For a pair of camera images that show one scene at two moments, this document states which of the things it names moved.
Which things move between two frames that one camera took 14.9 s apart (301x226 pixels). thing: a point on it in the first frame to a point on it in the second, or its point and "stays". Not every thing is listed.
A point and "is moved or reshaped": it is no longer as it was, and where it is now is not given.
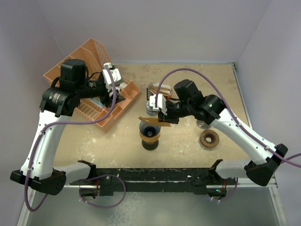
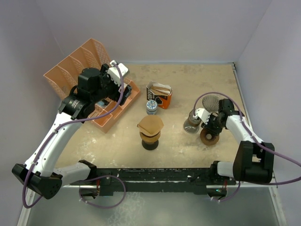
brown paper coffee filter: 154,121 is moved or reshaped
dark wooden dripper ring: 213,134 stays
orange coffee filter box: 152,89 stays
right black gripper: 168,118 to 209,127
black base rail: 201,181 stays
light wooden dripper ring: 149,139 stays
